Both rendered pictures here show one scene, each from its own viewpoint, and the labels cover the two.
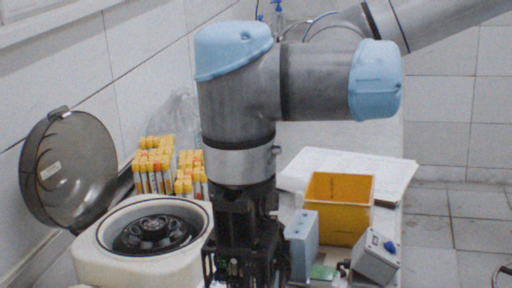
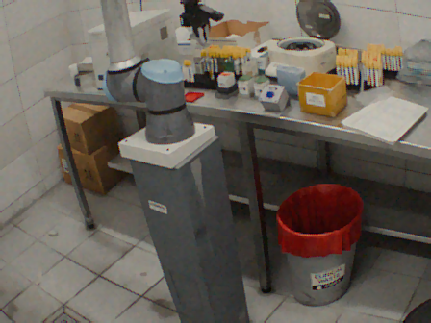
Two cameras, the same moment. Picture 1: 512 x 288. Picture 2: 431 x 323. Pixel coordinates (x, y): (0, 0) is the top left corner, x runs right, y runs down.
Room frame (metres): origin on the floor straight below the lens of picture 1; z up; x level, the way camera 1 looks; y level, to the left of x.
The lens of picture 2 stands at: (1.37, -1.77, 1.62)
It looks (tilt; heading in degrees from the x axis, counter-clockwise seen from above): 29 degrees down; 116
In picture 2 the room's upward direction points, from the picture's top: 10 degrees counter-clockwise
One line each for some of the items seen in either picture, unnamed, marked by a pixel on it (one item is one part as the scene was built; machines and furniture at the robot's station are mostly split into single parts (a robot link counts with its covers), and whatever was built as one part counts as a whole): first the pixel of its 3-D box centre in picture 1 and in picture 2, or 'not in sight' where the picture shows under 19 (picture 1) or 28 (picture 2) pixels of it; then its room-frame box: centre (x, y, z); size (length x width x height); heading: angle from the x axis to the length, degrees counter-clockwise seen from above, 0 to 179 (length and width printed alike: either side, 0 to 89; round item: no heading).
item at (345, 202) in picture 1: (339, 208); (323, 93); (1.03, -0.16, 0.93); 0.13 x 0.13 x 0.10; 74
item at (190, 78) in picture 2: not in sight; (205, 71); (0.54, 0.02, 0.93); 0.17 x 0.09 x 0.11; 165
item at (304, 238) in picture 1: (302, 246); (291, 82); (0.90, -0.07, 0.92); 0.10 x 0.07 x 0.10; 160
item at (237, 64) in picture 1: (238, 82); not in sight; (0.54, 0.01, 1.35); 0.09 x 0.08 x 0.11; 83
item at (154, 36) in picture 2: not in sight; (135, 48); (0.19, 0.12, 1.03); 0.31 x 0.27 x 0.30; 165
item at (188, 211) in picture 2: not in sight; (198, 257); (0.61, -0.46, 0.44); 0.20 x 0.20 x 0.87; 75
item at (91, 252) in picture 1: (165, 254); (301, 57); (0.88, 0.18, 0.94); 0.30 x 0.24 x 0.12; 66
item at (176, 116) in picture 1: (174, 129); (420, 57); (1.43, 0.22, 0.97); 0.26 x 0.17 x 0.19; 179
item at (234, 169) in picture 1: (242, 156); not in sight; (0.54, 0.02, 1.27); 0.08 x 0.08 x 0.05
